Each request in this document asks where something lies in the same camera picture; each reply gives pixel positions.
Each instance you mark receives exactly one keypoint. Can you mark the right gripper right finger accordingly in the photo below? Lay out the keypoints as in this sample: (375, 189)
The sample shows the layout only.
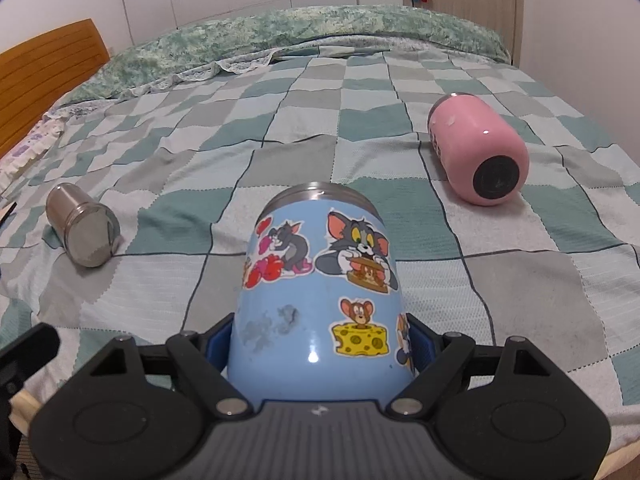
(439, 361)

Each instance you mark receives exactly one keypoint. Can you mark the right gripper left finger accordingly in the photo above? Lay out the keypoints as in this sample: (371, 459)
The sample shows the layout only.
(199, 360)

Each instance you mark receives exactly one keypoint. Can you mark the blue cartoon sticker cup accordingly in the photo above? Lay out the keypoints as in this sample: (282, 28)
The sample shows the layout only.
(320, 315)

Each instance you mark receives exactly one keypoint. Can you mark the stainless steel cup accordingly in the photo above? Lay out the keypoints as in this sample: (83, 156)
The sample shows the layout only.
(87, 229)

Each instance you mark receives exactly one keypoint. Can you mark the pink cup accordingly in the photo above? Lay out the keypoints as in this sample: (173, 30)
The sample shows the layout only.
(485, 160)

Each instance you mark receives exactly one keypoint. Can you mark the pink book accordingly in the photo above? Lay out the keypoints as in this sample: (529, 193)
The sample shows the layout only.
(6, 211)

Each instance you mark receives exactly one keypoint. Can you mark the floral ruffled pillow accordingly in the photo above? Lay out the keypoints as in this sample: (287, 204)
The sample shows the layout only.
(41, 138)

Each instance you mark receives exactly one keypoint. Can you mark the orange wooden headboard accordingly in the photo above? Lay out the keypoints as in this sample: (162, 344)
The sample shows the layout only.
(37, 72)

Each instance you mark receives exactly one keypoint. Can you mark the green floral quilt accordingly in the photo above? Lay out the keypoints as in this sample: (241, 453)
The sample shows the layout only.
(194, 52)

